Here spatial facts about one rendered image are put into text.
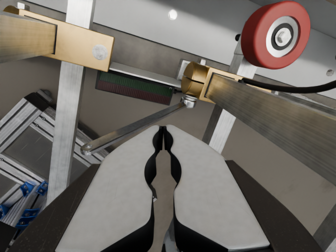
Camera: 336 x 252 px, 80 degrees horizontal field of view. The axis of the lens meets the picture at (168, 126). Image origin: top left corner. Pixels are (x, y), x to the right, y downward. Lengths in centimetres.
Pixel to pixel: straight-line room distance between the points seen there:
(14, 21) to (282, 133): 23
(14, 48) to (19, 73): 105
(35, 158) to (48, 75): 42
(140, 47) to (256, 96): 29
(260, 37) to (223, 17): 30
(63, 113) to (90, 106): 86
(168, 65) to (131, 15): 15
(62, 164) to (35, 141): 73
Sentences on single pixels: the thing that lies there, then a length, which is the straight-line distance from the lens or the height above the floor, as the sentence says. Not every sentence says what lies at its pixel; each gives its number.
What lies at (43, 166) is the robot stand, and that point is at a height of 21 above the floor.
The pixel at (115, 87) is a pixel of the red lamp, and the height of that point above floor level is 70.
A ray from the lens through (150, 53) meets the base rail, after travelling 45.
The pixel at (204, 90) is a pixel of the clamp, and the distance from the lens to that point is 31.
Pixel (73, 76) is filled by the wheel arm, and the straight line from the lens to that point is 34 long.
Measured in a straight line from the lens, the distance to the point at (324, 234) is 52.
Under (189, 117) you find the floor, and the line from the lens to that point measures 129.
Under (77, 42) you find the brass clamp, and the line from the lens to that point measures 32.
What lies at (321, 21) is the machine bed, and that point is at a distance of 67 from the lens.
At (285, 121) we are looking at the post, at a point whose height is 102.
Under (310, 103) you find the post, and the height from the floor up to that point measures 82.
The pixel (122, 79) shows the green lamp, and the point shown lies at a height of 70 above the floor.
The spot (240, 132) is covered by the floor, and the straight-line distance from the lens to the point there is 150.
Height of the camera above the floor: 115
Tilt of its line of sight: 64 degrees down
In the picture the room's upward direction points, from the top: 152 degrees clockwise
